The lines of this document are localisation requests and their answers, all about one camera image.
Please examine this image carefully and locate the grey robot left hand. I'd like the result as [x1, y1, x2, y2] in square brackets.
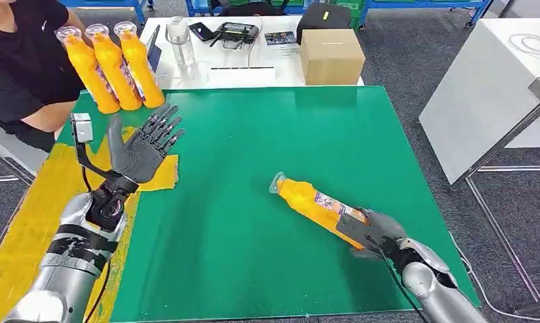
[107, 103, 186, 184]

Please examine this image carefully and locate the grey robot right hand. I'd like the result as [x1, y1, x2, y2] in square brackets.
[350, 208, 409, 262]

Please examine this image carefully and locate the orange drink bottle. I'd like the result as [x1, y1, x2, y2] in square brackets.
[268, 171, 371, 250]
[85, 23, 143, 112]
[114, 21, 166, 109]
[54, 25, 121, 114]

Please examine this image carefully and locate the blue tablet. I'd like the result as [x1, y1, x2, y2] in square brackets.
[147, 42, 163, 75]

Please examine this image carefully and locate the green mat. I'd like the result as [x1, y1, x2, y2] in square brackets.
[55, 85, 481, 323]

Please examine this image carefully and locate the clear glass jar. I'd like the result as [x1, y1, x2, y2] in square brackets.
[165, 16, 198, 80]

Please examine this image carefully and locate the long white box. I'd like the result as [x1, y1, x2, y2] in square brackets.
[206, 67, 276, 87]

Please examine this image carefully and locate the pale grey desk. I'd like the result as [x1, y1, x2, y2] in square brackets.
[0, 113, 50, 177]

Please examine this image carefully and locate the yellow sheet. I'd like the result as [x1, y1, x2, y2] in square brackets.
[0, 127, 180, 323]

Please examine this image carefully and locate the black phone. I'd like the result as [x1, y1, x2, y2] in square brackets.
[188, 22, 217, 43]

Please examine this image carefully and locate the blue metal rack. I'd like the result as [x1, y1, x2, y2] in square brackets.
[358, 0, 494, 28]
[58, 0, 155, 23]
[184, 0, 306, 17]

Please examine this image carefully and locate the person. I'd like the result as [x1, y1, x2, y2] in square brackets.
[0, 0, 90, 153]

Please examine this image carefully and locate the black remote controller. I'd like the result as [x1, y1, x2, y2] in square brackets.
[209, 22, 261, 50]

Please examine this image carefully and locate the white table with metal legs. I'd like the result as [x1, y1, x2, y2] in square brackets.
[418, 17, 540, 186]

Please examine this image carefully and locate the white table with clutter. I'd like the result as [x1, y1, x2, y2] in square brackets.
[138, 15, 365, 90]

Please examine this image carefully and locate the brown cardboard box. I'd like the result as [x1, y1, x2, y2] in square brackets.
[299, 28, 367, 86]

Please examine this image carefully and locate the printed photo card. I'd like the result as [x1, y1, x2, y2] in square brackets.
[264, 31, 298, 47]

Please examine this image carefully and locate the black bag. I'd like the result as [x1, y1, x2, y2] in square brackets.
[295, 3, 352, 46]

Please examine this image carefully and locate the green crate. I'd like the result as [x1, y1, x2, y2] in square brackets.
[330, 0, 368, 31]

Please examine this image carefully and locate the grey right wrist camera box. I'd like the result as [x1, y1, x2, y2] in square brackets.
[335, 213, 382, 252]

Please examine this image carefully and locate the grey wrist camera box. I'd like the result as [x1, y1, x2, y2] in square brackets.
[335, 213, 382, 252]
[70, 112, 93, 145]

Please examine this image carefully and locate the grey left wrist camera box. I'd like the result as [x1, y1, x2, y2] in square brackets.
[70, 112, 93, 145]

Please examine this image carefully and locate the white floor cable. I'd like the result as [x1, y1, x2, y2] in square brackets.
[447, 231, 540, 323]

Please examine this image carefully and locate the coiled white cable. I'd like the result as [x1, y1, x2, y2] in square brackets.
[509, 33, 540, 58]

